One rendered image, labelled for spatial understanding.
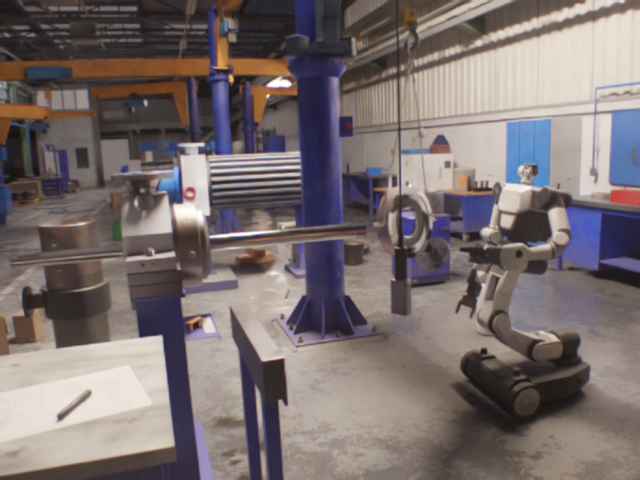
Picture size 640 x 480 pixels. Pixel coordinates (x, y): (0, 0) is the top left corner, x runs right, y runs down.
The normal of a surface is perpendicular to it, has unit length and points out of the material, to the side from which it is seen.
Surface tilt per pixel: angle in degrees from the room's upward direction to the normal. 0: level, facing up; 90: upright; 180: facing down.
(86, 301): 90
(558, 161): 90
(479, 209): 90
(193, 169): 90
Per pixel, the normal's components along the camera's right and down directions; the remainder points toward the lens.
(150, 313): 0.33, 0.17
